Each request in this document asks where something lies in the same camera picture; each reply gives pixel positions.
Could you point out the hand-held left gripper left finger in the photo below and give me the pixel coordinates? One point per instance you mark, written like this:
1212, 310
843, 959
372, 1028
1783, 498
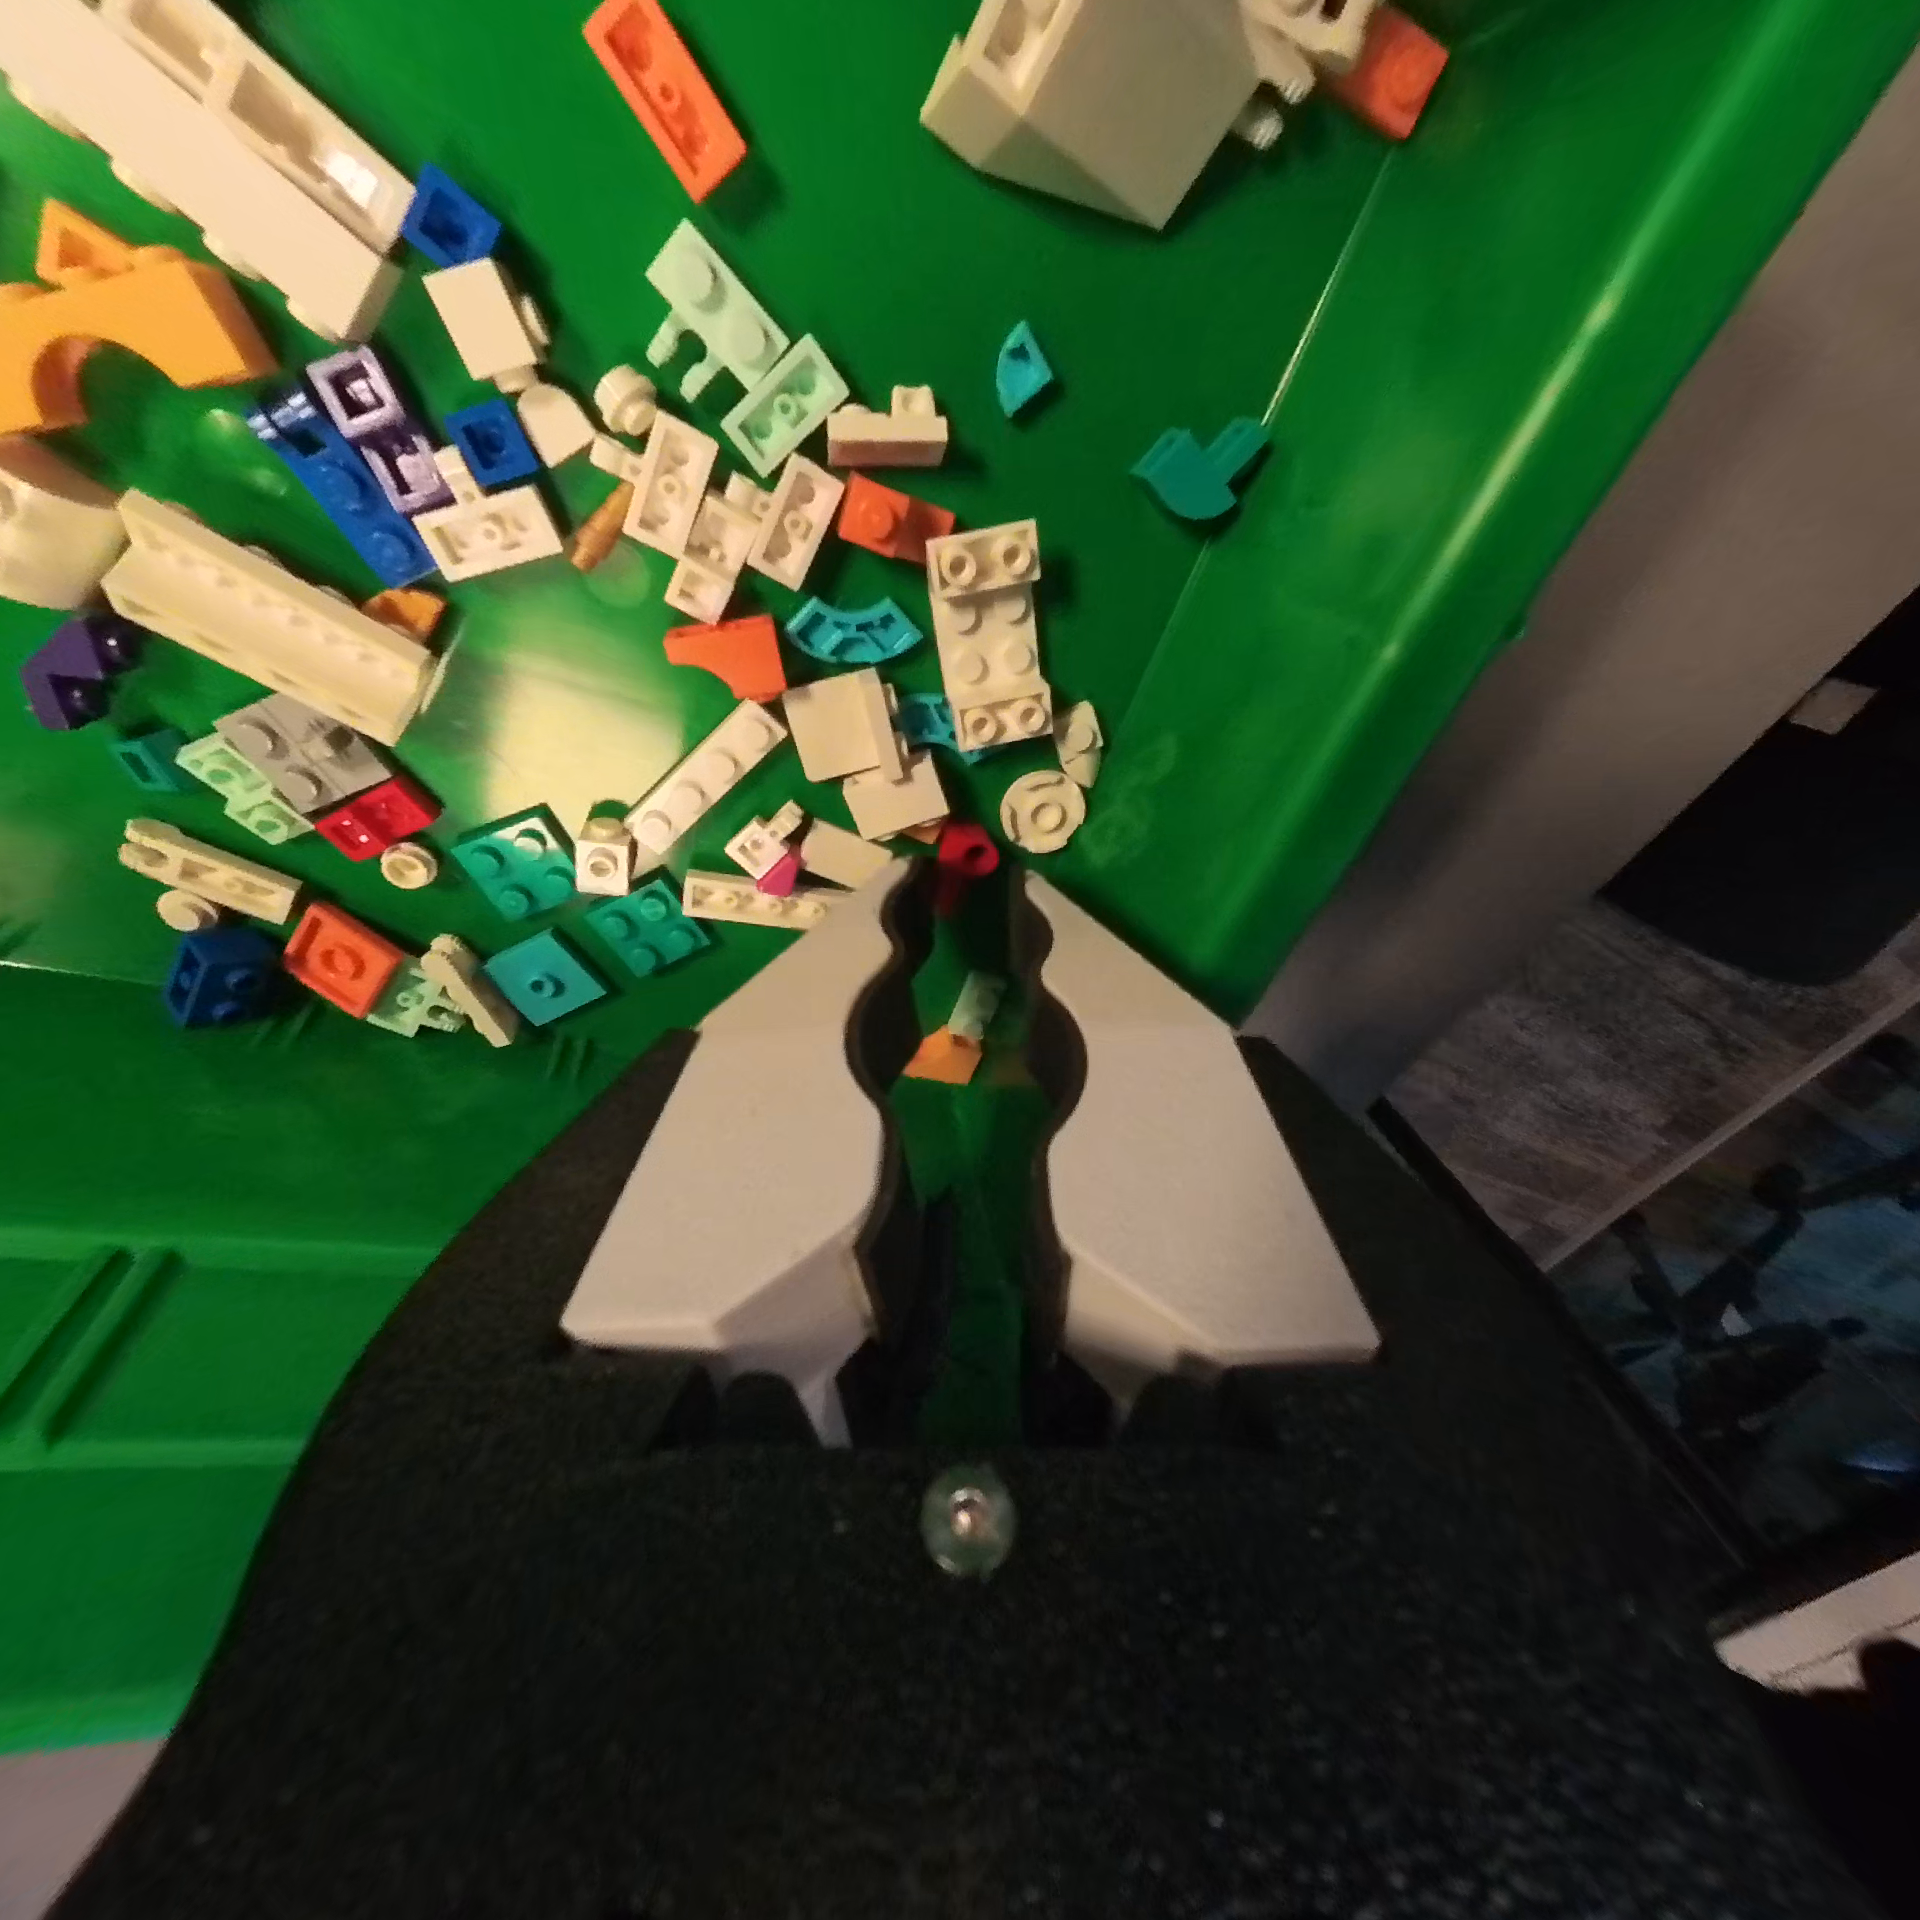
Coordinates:
735, 1172

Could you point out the black office chair base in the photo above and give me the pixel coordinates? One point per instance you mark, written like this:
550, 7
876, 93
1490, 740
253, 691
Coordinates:
1754, 1290

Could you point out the small red lego piece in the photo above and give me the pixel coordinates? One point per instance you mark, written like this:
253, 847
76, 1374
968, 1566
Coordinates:
972, 854

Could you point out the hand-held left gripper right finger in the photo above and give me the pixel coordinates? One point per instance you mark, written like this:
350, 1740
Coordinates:
1186, 1188

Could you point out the pile of mixed lego bricks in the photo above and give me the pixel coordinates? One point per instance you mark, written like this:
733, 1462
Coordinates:
709, 512

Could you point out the black object with white tag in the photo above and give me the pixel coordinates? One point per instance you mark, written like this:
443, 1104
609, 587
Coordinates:
1772, 840

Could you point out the green plastic bin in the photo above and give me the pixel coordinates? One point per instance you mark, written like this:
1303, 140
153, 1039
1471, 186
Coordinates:
1427, 529

